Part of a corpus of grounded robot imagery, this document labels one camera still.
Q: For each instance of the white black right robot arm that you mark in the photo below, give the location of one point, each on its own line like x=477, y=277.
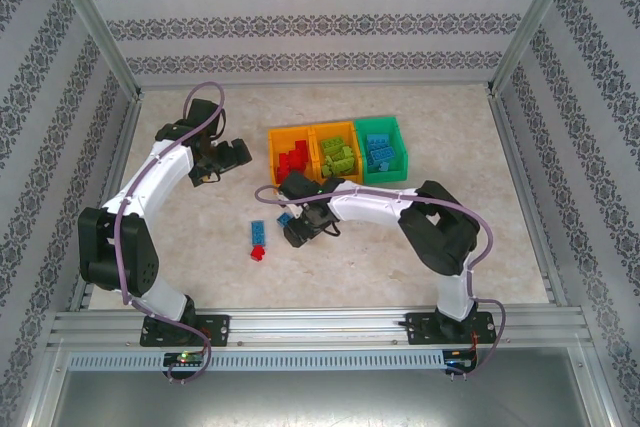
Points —
x=440, y=237

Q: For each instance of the aluminium frame post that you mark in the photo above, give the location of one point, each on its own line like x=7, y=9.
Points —
x=532, y=22
x=96, y=22

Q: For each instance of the aluminium mounting beam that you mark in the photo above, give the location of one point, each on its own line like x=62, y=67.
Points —
x=315, y=327

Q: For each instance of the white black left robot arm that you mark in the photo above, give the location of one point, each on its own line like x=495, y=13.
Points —
x=140, y=267

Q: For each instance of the grey metal sheet panel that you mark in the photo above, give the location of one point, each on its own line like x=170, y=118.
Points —
x=320, y=402

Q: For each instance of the yellow plastic bin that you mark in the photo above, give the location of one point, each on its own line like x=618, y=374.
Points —
x=272, y=147
x=357, y=137

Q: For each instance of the aluminium cross rail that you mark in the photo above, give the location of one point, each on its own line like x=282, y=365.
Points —
x=315, y=85

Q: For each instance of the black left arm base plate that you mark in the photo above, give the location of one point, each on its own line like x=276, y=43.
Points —
x=217, y=329

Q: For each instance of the green lego brick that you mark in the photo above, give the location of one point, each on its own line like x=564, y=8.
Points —
x=345, y=153
x=332, y=143
x=346, y=167
x=327, y=172
x=330, y=159

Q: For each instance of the green plastic bin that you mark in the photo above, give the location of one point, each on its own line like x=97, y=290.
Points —
x=385, y=177

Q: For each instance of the aluminium side rail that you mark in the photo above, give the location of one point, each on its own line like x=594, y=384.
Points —
x=120, y=162
x=506, y=147

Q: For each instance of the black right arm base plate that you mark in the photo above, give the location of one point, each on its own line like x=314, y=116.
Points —
x=422, y=329

